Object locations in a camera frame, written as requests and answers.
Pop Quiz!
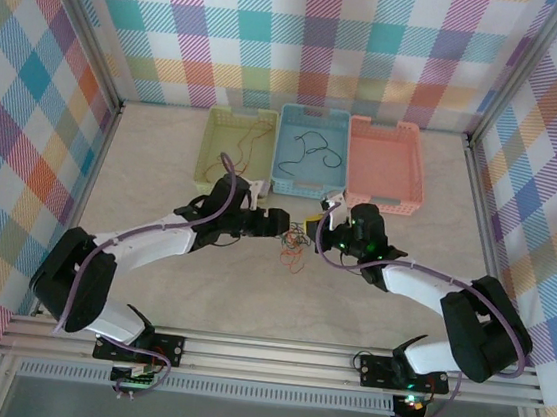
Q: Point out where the thin green cable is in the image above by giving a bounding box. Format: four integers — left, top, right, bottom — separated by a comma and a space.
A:
281, 228, 313, 253

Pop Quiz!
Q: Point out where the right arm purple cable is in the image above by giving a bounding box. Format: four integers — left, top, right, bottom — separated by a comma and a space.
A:
294, 202, 545, 417

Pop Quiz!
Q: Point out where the pink plastic basket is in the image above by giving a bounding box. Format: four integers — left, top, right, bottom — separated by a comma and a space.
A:
339, 114, 435, 220

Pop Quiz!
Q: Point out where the yellow-green plastic basket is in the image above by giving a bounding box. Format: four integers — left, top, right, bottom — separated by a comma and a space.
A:
191, 102, 280, 203

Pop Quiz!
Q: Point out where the aluminium frame post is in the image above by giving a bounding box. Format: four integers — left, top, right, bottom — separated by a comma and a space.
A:
18, 0, 138, 116
464, 0, 557, 159

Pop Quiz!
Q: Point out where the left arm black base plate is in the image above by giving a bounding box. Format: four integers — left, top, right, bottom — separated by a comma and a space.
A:
91, 326, 187, 371

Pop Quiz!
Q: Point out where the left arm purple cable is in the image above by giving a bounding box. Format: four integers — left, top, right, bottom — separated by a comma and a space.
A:
45, 134, 243, 407

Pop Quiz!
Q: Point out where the thin orange cable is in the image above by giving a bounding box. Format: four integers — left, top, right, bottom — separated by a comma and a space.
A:
201, 113, 275, 189

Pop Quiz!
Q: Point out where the grey slotted cable duct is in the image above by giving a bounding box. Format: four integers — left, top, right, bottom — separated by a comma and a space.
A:
17, 357, 397, 417

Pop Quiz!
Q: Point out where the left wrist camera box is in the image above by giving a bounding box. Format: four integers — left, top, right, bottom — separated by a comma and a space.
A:
246, 178, 274, 213

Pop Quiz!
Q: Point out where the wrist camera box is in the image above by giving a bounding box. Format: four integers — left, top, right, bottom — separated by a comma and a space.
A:
246, 178, 274, 213
318, 189, 348, 217

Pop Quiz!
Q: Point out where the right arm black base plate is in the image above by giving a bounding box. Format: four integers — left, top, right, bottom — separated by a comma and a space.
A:
356, 352, 453, 398

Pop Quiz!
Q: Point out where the aluminium mounting rail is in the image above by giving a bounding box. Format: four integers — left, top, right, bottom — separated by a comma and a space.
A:
0, 306, 551, 415

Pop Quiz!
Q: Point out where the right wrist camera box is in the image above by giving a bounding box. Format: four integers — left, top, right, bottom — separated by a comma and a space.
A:
318, 189, 348, 217

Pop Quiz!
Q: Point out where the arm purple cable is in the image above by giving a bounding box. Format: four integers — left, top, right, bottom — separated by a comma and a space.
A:
294, 202, 545, 417
45, 134, 243, 407

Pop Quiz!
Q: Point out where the blue plastic basket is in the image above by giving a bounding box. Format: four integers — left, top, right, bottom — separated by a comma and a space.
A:
268, 101, 359, 203

